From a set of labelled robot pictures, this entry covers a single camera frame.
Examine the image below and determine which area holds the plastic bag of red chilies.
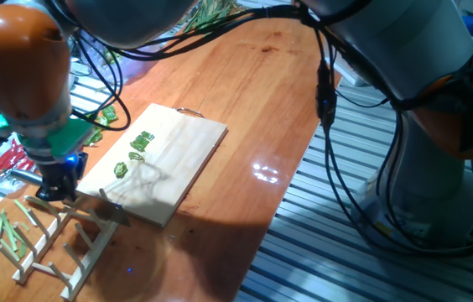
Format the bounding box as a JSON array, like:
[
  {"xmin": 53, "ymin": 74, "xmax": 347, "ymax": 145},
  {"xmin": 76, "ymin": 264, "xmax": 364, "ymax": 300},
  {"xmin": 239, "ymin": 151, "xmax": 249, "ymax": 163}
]
[{"xmin": 0, "ymin": 138, "xmax": 39, "ymax": 190}]

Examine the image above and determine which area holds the bamboo cutting board metal handle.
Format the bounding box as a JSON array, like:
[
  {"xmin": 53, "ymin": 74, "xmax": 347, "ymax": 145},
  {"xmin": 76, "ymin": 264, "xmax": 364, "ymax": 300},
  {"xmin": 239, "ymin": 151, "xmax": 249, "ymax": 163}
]
[{"xmin": 75, "ymin": 102, "xmax": 229, "ymax": 229}]

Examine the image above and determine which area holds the pile of green stalks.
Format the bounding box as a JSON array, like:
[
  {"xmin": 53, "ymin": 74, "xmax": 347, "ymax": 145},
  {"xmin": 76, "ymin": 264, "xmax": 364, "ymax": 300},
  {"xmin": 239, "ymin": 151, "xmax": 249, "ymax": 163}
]
[{"xmin": 182, "ymin": 0, "xmax": 246, "ymax": 34}]

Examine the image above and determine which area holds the wooden peg dish rack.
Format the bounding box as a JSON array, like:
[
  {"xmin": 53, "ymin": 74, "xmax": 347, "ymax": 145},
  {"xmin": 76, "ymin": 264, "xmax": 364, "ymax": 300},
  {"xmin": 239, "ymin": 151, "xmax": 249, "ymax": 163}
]
[{"xmin": 12, "ymin": 186, "xmax": 122, "ymax": 301}]

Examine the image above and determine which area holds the green chili stem end piece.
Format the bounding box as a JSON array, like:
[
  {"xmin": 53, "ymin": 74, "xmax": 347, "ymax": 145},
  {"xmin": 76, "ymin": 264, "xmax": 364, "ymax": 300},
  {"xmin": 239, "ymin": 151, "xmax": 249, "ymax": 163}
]
[{"xmin": 112, "ymin": 161, "xmax": 129, "ymax": 180}]

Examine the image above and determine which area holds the steel cleaver knife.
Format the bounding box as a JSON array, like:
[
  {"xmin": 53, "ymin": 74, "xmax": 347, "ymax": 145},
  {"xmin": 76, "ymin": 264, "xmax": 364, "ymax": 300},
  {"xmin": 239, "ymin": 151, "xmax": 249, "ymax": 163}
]
[{"xmin": 9, "ymin": 167, "xmax": 132, "ymax": 227}]

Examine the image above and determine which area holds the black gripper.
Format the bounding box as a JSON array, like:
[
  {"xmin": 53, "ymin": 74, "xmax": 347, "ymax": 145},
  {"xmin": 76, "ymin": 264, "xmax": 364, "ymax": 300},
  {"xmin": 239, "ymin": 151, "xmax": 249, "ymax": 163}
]
[{"xmin": 34, "ymin": 151, "xmax": 90, "ymax": 202}]

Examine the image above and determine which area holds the green pepper piece pale inside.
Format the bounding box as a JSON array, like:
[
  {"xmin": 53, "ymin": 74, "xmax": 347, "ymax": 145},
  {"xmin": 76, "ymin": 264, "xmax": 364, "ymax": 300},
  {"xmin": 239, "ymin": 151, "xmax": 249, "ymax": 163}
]
[{"xmin": 101, "ymin": 104, "xmax": 119, "ymax": 123}]

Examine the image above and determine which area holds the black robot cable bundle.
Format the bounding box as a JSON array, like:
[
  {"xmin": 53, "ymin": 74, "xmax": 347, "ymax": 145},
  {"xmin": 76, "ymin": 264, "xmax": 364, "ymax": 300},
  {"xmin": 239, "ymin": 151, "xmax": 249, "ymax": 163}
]
[{"xmin": 43, "ymin": 0, "xmax": 473, "ymax": 258}]

